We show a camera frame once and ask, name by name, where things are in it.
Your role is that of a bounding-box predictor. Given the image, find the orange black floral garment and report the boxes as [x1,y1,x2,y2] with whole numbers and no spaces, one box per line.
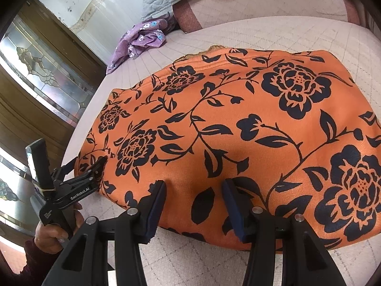
[74,45,381,255]

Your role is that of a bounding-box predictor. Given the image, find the striped upholstered headboard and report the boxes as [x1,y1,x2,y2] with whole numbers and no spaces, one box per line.
[367,10,381,33]

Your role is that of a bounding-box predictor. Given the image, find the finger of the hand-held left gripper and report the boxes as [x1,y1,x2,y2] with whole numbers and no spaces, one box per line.
[52,158,77,182]
[79,156,107,183]

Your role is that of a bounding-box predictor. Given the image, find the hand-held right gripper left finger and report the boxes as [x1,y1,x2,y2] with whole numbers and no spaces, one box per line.
[40,179,167,286]

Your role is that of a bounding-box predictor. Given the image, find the brown wooden leaded-glass door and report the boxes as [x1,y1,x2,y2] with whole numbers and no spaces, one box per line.
[0,0,108,161]
[0,146,63,245]

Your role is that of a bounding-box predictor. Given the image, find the person's left hand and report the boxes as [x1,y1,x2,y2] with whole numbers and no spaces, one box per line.
[34,203,85,255]

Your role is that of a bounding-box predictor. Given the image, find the person's left forearm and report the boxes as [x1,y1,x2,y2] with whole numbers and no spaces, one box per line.
[9,238,50,286]

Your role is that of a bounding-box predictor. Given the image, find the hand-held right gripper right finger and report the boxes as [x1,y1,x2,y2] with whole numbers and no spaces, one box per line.
[222,179,340,286]

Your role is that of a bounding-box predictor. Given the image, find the purple floral garment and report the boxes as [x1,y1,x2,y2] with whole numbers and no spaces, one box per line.
[105,18,167,75]

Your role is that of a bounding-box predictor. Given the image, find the pink bolster cushion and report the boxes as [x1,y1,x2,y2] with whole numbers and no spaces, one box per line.
[173,0,361,34]

